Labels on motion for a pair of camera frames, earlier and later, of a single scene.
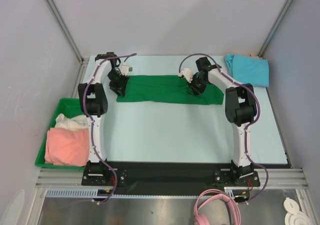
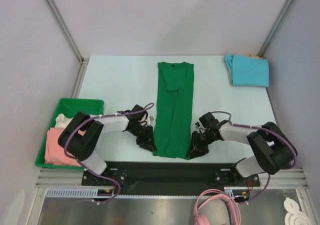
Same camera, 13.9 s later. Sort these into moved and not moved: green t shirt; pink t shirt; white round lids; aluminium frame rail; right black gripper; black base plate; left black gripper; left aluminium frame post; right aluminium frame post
Moved: right black gripper; left black gripper; green t shirt
Not moved: left aluminium frame post; aluminium frame rail; pink t shirt; right aluminium frame post; black base plate; white round lids
